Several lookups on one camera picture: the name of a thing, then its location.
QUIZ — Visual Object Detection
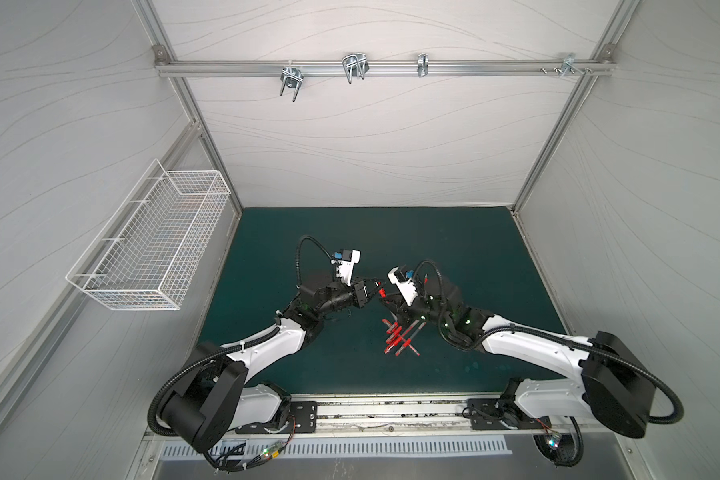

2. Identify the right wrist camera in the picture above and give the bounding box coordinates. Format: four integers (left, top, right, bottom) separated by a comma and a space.
387, 267, 418, 306

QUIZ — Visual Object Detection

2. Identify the metal bracket clamp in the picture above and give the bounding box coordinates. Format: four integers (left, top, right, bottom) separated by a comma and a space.
417, 53, 429, 78

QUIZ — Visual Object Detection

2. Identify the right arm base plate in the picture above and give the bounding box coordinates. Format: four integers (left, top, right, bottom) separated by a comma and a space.
461, 398, 550, 431

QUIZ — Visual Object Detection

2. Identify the white wire basket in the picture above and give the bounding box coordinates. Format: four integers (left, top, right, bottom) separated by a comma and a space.
65, 159, 230, 311

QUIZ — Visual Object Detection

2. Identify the green table mat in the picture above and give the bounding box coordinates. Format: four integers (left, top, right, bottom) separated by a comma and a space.
199, 207, 563, 394

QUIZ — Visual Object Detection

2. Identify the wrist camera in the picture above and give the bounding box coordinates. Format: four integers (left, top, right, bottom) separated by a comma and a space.
331, 249, 361, 286
387, 267, 418, 306

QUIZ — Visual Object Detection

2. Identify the aluminium cross rail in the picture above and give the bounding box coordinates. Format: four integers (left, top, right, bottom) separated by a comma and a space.
155, 57, 617, 78

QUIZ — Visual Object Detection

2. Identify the metal corner bracket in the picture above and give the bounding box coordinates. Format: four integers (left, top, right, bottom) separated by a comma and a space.
540, 53, 593, 78

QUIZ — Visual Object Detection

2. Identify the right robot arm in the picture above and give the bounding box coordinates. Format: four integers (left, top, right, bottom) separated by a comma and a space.
382, 271, 685, 438

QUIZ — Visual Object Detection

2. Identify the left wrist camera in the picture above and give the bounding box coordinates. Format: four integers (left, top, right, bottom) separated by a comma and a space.
331, 249, 361, 286

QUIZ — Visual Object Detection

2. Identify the white slotted cable duct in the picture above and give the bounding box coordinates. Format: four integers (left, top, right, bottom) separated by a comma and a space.
159, 434, 513, 461

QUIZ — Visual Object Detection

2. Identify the left cable bundle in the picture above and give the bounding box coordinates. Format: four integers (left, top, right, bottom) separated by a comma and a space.
203, 413, 298, 474

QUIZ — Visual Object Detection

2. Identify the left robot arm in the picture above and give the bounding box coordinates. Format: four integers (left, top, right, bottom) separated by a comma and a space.
147, 275, 383, 453

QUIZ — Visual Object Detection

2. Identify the metal u-bolt clamp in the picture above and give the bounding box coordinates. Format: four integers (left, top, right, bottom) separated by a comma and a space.
341, 52, 369, 84
279, 66, 304, 102

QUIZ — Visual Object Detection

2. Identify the cable bundle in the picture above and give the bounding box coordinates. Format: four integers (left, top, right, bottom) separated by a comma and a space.
530, 413, 584, 468
203, 413, 298, 474

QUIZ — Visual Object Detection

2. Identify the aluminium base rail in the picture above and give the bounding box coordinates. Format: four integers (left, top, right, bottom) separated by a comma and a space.
143, 392, 637, 442

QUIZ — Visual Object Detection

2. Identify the right cable bundle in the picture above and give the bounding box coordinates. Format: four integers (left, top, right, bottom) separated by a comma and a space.
530, 413, 584, 468

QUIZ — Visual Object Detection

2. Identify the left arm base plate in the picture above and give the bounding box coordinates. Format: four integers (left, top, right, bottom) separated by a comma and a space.
234, 401, 318, 434

